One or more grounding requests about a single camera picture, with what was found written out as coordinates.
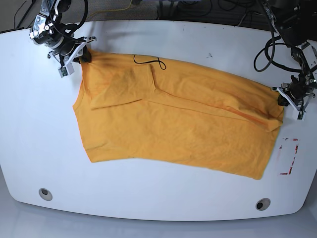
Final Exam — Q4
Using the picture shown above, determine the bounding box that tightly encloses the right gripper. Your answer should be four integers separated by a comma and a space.
47, 36, 97, 67

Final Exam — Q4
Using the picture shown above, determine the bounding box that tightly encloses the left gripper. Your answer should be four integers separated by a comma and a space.
271, 75, 317, 116

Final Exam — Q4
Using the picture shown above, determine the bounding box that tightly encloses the yellow t-shirt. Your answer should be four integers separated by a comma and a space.
73, 51, 284, 180

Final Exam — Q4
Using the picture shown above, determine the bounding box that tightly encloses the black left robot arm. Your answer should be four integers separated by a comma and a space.
259, 0, 317, 120

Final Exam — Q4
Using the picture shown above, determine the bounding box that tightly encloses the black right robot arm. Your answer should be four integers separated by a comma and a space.
29, 0, 96, 70

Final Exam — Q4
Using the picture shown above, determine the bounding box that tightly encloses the red tape rectangle marking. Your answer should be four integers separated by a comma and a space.
275, 138, 300, 176

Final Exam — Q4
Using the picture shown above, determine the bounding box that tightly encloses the right table grommet hole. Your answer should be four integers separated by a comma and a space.
256, 198, 271, 211

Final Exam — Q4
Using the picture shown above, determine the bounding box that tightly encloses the table grommet hole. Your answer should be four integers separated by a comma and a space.
256, 198, 271, 211
39, 188, 53, 201

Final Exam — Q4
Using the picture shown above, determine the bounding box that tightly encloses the left table grommet hole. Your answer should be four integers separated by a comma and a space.
39, 188, 53, 201

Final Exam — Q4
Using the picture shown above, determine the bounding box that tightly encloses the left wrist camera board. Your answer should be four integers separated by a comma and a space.
297, 112, 306, 120

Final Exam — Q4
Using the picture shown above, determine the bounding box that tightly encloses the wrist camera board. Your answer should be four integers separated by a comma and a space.
58, 65, 74, 78
297, 112, 306, 120

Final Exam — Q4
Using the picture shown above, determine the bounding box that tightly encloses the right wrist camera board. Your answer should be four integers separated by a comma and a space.
58, 65, 74, 78

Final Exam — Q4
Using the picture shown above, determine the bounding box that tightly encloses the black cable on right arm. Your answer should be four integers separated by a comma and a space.
47, 0, 90, 48

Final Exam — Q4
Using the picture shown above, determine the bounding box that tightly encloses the yellow cable on floor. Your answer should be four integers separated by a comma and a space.
86, 0, 132, 20

